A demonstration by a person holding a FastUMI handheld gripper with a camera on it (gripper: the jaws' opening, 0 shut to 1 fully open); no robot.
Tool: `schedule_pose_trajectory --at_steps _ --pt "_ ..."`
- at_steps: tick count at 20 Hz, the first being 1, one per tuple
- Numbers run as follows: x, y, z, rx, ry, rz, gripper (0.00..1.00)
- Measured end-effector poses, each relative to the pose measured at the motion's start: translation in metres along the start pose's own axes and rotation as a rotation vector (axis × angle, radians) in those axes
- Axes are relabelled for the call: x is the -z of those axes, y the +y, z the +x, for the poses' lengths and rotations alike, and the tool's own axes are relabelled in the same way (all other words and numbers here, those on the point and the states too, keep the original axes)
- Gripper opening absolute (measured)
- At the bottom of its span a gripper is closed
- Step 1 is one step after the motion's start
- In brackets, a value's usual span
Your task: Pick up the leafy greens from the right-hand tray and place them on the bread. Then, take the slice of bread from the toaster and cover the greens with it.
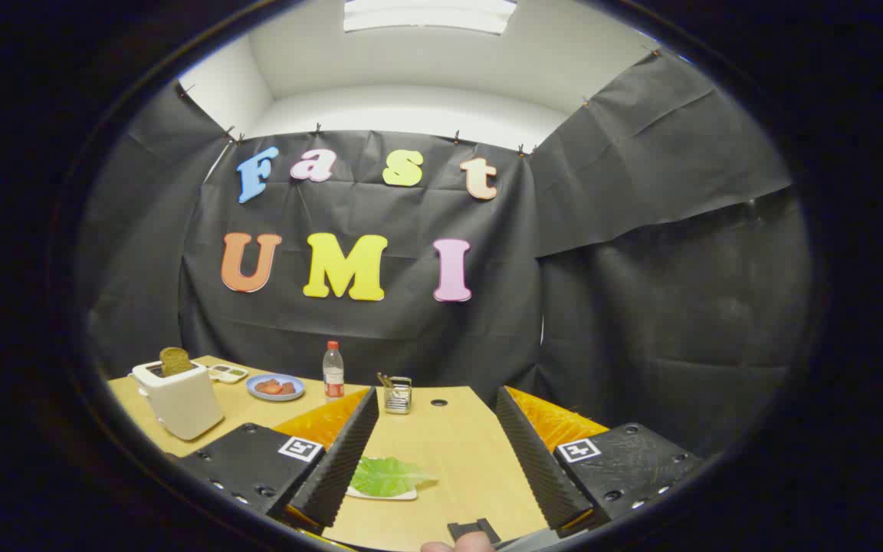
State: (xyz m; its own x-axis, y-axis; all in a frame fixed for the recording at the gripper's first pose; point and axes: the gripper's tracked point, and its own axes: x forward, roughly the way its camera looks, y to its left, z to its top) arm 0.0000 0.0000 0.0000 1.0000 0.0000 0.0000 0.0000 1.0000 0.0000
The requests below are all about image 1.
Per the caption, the brown bread slice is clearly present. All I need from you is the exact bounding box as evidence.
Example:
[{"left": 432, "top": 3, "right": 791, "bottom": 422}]
[{"left": 159, "top": 347, "right": 194, "bottom": 376}]

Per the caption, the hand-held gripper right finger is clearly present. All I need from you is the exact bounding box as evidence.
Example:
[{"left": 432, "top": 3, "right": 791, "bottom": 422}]
[{"left": 494, "top": 386, "right": 707, "bottom": 537}]

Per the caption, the green lettuce leaf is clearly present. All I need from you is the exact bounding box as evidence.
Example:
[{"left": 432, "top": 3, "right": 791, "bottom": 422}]
[{"left": 350, "top": 456, "right": 438, "bottom": 498}]

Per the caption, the white square plate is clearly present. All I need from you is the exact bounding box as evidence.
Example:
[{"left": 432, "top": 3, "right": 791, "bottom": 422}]
[{"left": 346, "top": 483, "right": 418, "bottom": 501}]

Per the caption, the ceiling light panel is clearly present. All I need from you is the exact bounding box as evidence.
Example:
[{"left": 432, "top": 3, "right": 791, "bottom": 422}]
[{"left": 343, "top": 0, "right": 517, "bottom": 35}]

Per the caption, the blue round plate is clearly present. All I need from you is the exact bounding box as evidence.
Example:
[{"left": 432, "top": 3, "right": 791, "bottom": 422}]
[{"left": 246, "top": 373, "right": 306, "bottom": 402}]

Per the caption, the white toaster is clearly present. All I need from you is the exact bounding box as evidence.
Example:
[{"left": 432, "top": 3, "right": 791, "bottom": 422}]
[{"left": 129, "top": 359, "right": 225, "bottom": 441}]

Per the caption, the black backdrop cloth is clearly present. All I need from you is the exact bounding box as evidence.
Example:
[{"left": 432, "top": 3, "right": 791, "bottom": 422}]
[{"left": 77, "top": 50, "right": 814, "bottom": 461}]

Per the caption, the clear red-capped plastic bottle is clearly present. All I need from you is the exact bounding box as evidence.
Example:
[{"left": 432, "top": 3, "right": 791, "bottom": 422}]
[{"left": 323, "top": 341, "right": 345, "bottom": 400}]

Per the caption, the metal wire utensil holder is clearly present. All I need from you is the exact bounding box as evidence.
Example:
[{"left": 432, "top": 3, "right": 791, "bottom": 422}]
[{"left": 384, "top": 376, "right": 412, "bottom": 415}]

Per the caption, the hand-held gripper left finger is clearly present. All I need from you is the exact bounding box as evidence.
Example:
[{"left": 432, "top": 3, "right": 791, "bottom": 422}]
[{"left": 173, "top": 387, "right": 381, "bottom": 537}]

